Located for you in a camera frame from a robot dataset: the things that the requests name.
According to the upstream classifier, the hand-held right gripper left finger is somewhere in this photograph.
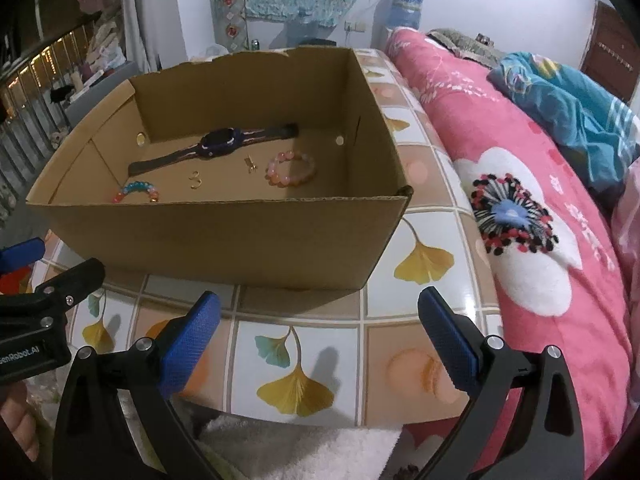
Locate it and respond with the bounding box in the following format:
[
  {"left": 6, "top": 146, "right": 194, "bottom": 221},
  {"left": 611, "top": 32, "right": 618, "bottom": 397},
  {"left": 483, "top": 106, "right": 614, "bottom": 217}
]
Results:
[{"left": 52, "top": 290, "right": 236, "bottom": 480}]

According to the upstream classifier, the grey brown patterned cloth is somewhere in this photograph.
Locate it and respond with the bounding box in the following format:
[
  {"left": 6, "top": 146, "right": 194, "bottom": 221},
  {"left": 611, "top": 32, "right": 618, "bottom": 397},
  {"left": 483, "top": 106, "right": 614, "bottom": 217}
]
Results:
[{"left": 427, "top": 29, "right": 506, "bottom": 65}]

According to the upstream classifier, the white curtain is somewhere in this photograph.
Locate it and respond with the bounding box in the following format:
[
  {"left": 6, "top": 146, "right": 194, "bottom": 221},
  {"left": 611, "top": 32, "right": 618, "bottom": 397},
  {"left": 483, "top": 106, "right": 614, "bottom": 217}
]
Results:
[{"left": 122, "top": 0, "right": 163, "bottom": 73}]

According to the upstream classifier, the person's left hand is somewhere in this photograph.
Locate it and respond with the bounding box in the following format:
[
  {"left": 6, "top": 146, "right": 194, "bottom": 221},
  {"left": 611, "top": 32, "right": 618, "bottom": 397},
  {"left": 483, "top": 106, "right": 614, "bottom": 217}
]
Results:
[{"left": 0, "top": 389, "right": 41, "bottom": 462}]

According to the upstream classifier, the grey storage box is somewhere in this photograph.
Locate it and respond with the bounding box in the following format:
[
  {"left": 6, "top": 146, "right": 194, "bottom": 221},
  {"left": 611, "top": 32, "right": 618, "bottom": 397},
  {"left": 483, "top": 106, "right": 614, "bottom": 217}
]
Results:
[{"left": 65, "top": 60, "right": 138, "bottom": 126}]

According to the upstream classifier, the black smartwatch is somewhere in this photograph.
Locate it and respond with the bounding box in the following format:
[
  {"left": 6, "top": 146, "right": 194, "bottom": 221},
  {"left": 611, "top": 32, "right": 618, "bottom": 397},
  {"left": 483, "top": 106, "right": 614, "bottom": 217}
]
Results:
[{"left": 127, "top": 122, "right": 301, "bottom": 177}]

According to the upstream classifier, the railing with string lights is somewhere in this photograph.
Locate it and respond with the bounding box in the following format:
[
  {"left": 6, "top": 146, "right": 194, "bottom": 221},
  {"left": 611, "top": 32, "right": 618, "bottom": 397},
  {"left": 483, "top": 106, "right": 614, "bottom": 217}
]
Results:
[{"left": 0, "top": 30, "right": 101, "bottom": 211}]

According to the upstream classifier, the multicolour bead bracelet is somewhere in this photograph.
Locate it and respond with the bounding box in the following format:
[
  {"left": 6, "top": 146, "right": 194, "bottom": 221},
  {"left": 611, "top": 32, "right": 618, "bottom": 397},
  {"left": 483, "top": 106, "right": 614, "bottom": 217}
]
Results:
[{"left": 111, "top": 180, "right": 162, "bottom": 205}]

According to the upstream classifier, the patchwork wall hanging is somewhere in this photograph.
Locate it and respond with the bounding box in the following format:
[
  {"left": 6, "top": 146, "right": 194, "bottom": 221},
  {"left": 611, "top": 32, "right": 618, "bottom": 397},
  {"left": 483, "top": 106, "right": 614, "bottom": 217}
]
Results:
[{"left": 210, "top": 0, "right": 248, "bottom": 52}]

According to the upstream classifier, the red paper bag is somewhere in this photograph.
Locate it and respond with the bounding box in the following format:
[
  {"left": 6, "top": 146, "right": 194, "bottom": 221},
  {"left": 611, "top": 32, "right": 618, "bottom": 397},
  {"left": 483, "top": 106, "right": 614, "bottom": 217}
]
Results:
[{"left": 0, "top": 267, "right": 33, "bottom": 296}]

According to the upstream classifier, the white water dispenser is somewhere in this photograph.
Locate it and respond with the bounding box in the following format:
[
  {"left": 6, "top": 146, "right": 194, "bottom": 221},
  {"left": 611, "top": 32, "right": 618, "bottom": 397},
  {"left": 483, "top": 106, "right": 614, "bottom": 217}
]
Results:
[{"left": 371, "top": 0, "right": 401, "bottom": 53}]

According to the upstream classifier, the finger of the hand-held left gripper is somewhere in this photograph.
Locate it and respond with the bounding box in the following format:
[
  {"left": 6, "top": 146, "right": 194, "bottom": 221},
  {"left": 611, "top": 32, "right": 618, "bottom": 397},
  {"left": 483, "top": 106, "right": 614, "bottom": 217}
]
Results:
[
  {"left": 0, "top": 239, "right": 47, "bottom": 277},
  {"left": 0, "top": 258, "right": 107, "bottom": 333}
]

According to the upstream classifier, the brown cardboard box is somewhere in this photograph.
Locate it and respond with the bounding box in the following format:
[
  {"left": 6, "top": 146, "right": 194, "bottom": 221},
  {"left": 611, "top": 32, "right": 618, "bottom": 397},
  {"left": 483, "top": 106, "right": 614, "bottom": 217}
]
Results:
[{"left": 25, "top": 46, "right": 415, "bottom": 292}]

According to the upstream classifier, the pink floral blanket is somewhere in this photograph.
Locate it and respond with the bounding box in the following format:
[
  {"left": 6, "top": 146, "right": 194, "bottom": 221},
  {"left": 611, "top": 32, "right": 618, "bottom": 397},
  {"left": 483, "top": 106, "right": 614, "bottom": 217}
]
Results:
[{"left": 385, "top": 27, "right": 633, "bottom": 480}]

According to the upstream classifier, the teal blanket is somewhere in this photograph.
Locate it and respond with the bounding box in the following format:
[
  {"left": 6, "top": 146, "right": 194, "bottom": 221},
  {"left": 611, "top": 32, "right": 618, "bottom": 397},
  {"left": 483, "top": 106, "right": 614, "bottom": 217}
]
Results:
[{"left": 487, "top": 51, "right": 640, "bottom": 206}]

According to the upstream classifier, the brown wooden door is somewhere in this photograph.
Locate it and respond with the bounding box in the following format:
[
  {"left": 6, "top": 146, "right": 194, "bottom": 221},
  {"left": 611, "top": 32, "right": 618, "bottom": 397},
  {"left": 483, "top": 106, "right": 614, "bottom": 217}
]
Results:
[{"left": 580, "top": 0, "right": 637, "bottom": 106}]

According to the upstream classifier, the pink orange bead bracelet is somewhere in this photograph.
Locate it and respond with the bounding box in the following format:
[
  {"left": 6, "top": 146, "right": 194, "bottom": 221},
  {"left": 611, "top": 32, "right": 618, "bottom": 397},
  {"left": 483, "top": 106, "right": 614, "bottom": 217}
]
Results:
[{"left": 265, "top": 151, "right": 318, "bottom": 187}]

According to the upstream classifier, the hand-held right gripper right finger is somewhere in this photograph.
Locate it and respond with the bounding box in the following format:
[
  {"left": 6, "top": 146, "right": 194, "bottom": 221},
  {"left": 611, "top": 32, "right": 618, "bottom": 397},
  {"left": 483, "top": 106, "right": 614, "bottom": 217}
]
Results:
[{"left": 417, "top": 286, "right": 586, "bottom": 480}]

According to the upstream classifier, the light pink blanket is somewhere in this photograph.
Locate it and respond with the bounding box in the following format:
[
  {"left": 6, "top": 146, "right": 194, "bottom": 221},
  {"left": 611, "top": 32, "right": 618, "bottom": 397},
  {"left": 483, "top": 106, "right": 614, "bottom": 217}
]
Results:
[{"left": 611, "top": 155, "right": 640, "bottom": 286}]

